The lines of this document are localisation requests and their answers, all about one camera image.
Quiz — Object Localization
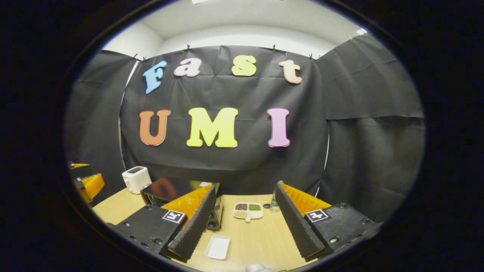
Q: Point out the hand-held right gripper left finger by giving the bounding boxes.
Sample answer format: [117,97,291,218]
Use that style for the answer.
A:
[113,184,217,263]

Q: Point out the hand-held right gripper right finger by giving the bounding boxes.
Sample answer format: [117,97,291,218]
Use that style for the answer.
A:
[275,181,379,263]

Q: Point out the black electric oven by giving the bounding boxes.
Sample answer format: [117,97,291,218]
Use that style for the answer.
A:
[140,178,224,231]

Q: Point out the small white plastic tray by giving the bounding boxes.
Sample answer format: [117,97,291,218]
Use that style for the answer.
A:
[205,235,231,260]

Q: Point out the clear water bottle green label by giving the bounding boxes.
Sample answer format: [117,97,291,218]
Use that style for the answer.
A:
[270,181,284,212]

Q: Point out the white divided dish with beans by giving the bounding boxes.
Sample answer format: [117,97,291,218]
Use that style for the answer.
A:
[233,202,264,223]

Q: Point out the white toaster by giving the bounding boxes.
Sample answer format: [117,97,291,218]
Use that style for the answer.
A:
[122,166,152,195]

